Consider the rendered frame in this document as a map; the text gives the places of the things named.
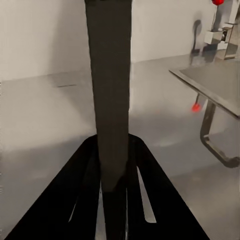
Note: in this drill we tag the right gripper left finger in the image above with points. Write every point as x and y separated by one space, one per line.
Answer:
68 207

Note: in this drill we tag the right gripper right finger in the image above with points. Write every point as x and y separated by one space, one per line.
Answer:
174 219

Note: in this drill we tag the drop in sink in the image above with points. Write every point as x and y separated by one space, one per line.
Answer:
219 80

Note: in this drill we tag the poster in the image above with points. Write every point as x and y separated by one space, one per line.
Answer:
109 25

